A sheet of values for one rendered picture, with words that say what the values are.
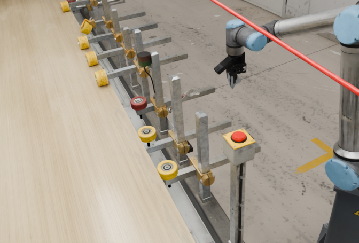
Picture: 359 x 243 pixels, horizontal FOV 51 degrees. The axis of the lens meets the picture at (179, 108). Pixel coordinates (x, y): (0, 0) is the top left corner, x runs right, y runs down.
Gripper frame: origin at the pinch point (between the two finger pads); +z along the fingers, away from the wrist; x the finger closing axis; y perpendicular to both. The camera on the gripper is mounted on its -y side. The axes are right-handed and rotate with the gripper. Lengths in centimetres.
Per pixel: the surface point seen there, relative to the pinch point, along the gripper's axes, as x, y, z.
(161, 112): -7.6, -43.6, -3.0
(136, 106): -2, -54, -7
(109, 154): -30, -75, -7
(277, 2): 234, 204, 66
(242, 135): -80, -43, -40
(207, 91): -1.2, -15.1, -2.5
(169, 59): 24.0, -24.9, -13.0
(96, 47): 134, -46, 20
